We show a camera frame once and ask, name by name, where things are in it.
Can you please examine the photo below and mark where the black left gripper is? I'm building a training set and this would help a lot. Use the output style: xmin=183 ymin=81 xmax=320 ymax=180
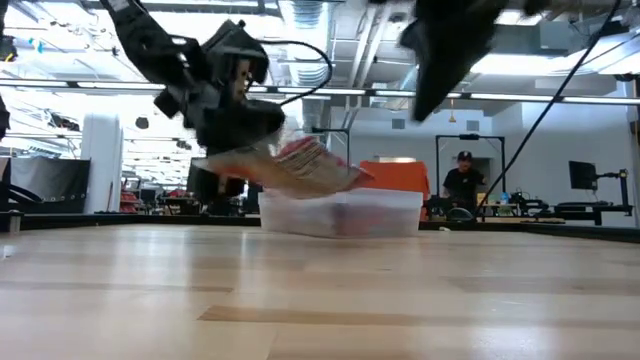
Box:
xmin=153 ymin=53 xmax=287 ymax=152

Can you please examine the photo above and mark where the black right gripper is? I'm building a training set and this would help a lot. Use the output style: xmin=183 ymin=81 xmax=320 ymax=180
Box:
xmin=398 ymin=0 xmax=512 ymax=124

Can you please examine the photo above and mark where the long ceiling light strip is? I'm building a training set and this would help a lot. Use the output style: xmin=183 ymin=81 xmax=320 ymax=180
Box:
xmin=0 ymin=78 xmax=640 ymax=107

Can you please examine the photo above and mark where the orange plastic bin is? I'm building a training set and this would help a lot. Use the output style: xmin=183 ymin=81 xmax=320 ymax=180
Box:
xmin=359 ymin=159 xmax=432 ymax=222

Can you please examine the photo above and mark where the person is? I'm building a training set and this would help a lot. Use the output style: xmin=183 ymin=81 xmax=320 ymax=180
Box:
xmin=441 ymin=150 xmax=488 ymax=214

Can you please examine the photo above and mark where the translucent white plastic bin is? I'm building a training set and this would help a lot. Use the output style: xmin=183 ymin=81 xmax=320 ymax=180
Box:
xmin=257 ymin=187 xmax=425 ymax=240

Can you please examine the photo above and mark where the black office chair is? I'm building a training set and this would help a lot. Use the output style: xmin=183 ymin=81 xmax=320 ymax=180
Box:
xmin=445 ymin=206 xmax=477 ymax=223

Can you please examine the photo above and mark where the white pillar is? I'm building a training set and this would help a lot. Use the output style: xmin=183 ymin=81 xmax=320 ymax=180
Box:
xmin=80 ymin=113 xmax=125 ymax=216

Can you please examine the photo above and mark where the small black monitor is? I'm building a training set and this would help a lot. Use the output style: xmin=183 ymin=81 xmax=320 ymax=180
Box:
xmin=568 ymin=160 xmax=599 ymax=192

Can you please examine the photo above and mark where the dark fabric screen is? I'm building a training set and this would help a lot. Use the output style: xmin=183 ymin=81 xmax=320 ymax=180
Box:
xmin=8 ymin=156 xmax=93 ymax=216

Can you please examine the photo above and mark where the black desk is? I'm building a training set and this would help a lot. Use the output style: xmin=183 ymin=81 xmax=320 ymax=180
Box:
xmin=551 ymin=200 xmax=635 ymax=227

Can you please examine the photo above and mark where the black metal frame stand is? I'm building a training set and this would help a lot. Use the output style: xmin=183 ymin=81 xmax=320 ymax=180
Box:
xmin=434 ymin=133 xmax=507 ymax=217

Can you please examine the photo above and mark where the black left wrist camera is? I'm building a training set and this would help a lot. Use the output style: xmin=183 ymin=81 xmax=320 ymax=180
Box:
xmin=201 ymin=18 xmax=272 ymax=101

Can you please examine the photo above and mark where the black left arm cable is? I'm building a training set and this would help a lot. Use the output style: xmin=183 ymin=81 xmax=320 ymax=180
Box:
xmin=258 ymin=38 xmax=335 ymax=107

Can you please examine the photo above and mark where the long black hanging cable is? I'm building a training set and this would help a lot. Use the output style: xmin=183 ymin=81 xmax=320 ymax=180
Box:
xmin=473 ymin=0 xmax=624 ymax=217

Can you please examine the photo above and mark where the black table edge rail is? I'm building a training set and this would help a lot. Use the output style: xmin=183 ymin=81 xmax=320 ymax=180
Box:
xmin=0 ymin=211 xmax=640 ymax=245

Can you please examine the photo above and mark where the black curved cable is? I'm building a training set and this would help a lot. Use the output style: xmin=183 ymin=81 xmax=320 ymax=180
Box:
xmin=0 ymin=181 xmax=45 ymax=204

